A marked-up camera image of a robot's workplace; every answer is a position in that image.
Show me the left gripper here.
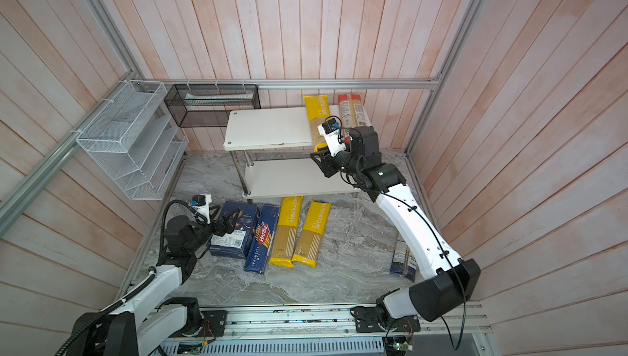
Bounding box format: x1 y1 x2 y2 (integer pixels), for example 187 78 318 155
186 204 240 252

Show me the red spaghetti package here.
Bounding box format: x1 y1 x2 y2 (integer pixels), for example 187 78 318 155
338 94 371 128

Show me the yellow pasta package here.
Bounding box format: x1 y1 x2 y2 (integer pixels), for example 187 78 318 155
304 94 330 152
269 196 304 267
292 201 332 268

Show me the brown blue spaghetti package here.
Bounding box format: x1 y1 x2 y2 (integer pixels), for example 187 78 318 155
389 233 417 282

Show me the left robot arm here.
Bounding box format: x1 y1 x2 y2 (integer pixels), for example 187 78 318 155
57 195 241 355

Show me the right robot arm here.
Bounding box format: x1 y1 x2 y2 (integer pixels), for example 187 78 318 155
311 119 481 331

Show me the blue Barilla pasta box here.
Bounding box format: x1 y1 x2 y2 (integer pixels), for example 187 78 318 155
209 201 259 260

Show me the blue spaghetti bag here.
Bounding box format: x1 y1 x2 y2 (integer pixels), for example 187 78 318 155
244 205 281 274

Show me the white two-tier shelf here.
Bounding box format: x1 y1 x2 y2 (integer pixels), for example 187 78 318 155
223 107 359 200

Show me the black mesh basket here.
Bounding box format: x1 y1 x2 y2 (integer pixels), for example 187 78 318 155
165 83 261 128

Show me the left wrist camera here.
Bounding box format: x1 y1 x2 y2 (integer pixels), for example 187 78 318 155
190 194 212 224

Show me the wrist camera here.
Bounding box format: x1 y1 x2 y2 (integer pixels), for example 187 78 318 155
317 116 346 157
190 194 212 224

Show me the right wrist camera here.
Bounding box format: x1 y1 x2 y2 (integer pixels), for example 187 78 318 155
317 116 346 157

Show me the aluminium frame horizontal bar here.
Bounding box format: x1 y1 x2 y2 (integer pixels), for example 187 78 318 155
160 78 441 91

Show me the white wire mesh rack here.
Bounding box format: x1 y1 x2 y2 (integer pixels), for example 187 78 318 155
77 81 188 201

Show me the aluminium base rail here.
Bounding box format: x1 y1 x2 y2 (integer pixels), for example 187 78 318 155
137 304 492 355

